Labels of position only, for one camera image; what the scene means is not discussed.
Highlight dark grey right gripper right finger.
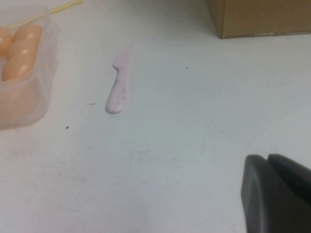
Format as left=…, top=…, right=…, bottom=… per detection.
left=268, top=153, right=311, bottom=209

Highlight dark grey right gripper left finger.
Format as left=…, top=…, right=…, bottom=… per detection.
left=240, top=154, right=311, bottom=233

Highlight brown cardboard box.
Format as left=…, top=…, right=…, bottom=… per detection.
left=206, top=0, right=311, bottom=40

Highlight clear plastic egg box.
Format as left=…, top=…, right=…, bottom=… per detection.
left=0, top=3, right=61, bottom=131

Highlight beige plastic egg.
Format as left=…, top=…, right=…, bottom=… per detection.
left=11, top=25, right=43, bottom=53
left=0, top=26, right=14, bottom=59

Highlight pink plastic knife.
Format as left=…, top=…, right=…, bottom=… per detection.
left=105, top=43, right=136, bottom=115

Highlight yellow plastic knife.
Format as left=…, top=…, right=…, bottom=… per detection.
left=7, top=0, right=85, bottom=31

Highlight orange bread rolls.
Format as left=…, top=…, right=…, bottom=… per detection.
left=1, top=40, right=41, bottom=117

